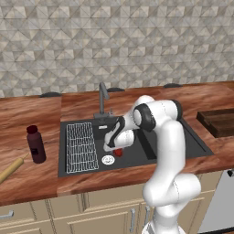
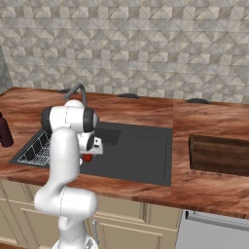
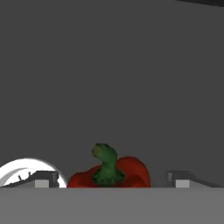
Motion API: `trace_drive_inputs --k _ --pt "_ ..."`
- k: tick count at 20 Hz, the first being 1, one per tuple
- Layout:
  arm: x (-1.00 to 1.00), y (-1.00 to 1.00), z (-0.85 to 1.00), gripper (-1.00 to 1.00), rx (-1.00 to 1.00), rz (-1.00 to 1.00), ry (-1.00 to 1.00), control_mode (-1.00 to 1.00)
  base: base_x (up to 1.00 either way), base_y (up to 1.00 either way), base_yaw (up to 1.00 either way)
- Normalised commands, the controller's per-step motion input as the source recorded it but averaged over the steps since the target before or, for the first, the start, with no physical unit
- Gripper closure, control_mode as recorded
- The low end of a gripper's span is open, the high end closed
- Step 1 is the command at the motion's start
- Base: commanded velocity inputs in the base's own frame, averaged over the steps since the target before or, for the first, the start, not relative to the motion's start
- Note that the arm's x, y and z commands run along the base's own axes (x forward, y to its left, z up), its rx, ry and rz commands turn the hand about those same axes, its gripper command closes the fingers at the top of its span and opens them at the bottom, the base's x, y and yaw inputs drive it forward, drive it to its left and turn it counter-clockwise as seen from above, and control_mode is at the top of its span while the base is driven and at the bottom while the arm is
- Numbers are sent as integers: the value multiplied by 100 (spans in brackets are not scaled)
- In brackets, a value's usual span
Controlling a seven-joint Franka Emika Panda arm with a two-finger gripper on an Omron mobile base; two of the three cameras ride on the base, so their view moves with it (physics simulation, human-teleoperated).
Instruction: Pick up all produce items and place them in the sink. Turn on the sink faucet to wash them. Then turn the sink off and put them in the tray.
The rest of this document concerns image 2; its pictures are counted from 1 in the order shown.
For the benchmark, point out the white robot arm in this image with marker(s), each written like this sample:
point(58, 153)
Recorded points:
point(63, 155)

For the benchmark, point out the dark maroon bottle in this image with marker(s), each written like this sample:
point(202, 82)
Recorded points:
point(4, 133)

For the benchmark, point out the silver dishwasher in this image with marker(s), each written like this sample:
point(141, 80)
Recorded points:
point(210, 235)

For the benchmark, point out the dark grey sink basin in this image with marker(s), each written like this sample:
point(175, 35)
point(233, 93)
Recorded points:
point(136, 152)

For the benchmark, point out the beige false drawer front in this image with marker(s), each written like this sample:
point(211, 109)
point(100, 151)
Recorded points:
point(118, 205)

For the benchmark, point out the beige cupboard door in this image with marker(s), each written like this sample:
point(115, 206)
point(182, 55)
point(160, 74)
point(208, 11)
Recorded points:
point(129, 233)
point(22, 223)

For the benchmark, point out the grey curved sink faucet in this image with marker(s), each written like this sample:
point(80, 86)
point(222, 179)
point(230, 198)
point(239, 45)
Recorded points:
point(83, 91)

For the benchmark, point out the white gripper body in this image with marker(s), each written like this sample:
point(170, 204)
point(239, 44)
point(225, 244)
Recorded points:
point(98, 148)

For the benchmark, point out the red tomato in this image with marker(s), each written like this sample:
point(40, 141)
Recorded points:
point(87, 158)

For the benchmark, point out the dark wooden tray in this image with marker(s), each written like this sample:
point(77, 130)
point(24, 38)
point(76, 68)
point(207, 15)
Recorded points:
point(219, 156)

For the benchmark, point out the dark oval fitting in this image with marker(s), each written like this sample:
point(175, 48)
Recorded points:
point(197, 100)
point(128, 95)
point(66, 91)

